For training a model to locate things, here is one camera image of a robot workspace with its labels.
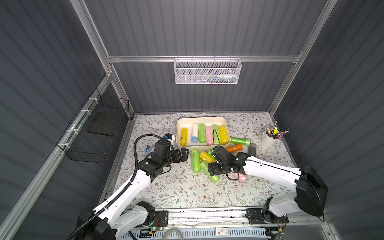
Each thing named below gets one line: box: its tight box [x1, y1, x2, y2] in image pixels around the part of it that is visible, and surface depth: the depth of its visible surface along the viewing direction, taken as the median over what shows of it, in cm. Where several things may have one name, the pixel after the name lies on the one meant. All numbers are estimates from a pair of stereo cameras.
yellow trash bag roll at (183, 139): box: [180, 127, 188, 147], surface depth 104 cm
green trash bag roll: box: [230, 136, 251, 146], surface depth 101 cm
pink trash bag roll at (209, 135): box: [206, 126, 214, 146], surface depth 102 cm
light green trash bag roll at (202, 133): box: [198, 123, 207, 144], surface depth 107 cm
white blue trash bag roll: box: [192, 123, 199, 144], surface depth 107 cm
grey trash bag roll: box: [249, 142, 257, 157], surface depth 98 cm
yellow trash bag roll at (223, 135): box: [218, 125, 229, 145], surface depth 104 cm
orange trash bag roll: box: [225, 143, 243, 153], surface depth 98 cm
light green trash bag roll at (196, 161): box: [191, 148, 201, 173], surface depth 93 cm
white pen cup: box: [260, 127, 281, 148], surface depth 98 cm
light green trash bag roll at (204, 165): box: [200, 161, 220, 183], surface depth 86 cm
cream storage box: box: [176, 116, 231, 148], surface depth 107 cm
